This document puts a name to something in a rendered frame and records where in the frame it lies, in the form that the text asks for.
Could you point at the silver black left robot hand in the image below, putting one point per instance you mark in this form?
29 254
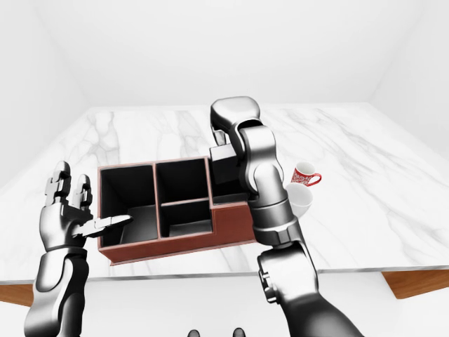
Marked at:
58 223

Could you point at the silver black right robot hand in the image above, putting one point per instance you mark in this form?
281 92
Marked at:
235 110

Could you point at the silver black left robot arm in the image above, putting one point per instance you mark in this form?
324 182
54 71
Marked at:
58 288

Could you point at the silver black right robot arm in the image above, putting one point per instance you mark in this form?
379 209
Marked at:
270 196

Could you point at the red-brown desk caddy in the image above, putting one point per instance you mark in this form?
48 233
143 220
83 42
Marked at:
182 242

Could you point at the brown wooden table support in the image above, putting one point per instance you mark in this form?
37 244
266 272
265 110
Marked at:
15 293
417 281

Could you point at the red patterned mug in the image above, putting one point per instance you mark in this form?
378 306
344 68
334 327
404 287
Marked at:
304 175

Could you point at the white mug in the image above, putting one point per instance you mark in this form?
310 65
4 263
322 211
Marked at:
300 199

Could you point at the small dark rounded shape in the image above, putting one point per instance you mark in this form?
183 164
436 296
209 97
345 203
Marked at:
239 332
193 333

